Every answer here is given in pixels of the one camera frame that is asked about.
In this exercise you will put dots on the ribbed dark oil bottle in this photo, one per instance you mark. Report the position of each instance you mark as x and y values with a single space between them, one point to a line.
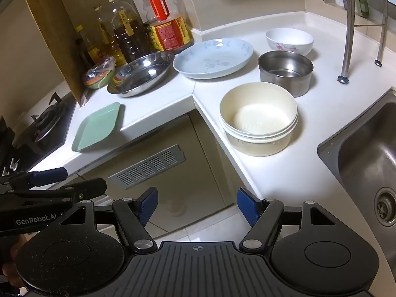
131 43

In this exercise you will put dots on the wooden partition panel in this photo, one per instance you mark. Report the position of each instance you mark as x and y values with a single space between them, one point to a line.
49 21

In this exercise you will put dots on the person's left hand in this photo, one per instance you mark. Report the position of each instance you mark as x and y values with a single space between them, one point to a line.
9 273

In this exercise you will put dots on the stainless steel sink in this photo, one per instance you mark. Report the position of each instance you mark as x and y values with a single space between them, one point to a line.
368 154

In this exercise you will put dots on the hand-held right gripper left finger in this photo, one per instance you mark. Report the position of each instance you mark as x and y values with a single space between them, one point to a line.
148 203

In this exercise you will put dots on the black gas stove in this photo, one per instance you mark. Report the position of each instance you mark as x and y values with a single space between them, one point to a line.
46 123

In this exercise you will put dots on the grey vent grille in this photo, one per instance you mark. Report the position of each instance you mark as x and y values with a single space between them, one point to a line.
148 167

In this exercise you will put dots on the sink drain strainer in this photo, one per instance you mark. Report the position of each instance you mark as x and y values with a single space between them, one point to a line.
386 205

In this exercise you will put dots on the beige cabinet door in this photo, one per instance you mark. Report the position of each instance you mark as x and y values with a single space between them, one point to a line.
198 167

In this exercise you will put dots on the yellow oil bottle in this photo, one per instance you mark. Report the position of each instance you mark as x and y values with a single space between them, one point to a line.
105 37

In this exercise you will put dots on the white floral bowl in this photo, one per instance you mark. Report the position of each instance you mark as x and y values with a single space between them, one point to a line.
289 41

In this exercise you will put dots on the cream plastic bowl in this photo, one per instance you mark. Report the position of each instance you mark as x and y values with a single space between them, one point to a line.
260 147
260 114

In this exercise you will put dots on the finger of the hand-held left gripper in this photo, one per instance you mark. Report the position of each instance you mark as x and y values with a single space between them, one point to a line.
49 175
89 188

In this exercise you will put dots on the small bowl with plastic bag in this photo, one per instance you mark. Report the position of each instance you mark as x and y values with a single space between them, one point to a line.
99 77

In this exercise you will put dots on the metal dish rack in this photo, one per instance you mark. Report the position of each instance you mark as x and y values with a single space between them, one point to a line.
348 52

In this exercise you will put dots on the green rectangular plate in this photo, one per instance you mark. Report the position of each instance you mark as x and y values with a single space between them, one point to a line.
96 126

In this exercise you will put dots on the dark green round tray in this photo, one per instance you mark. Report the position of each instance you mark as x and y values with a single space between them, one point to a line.
139 74

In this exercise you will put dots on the small yellow label bottle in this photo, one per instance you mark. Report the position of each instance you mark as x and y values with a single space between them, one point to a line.
85 49

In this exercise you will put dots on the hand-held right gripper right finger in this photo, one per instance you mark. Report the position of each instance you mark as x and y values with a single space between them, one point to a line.
247 205

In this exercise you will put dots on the light blue floral plate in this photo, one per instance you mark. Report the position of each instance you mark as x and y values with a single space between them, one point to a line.
213 58

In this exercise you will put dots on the deep stainless steel bowl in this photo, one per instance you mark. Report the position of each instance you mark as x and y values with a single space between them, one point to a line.
284 83

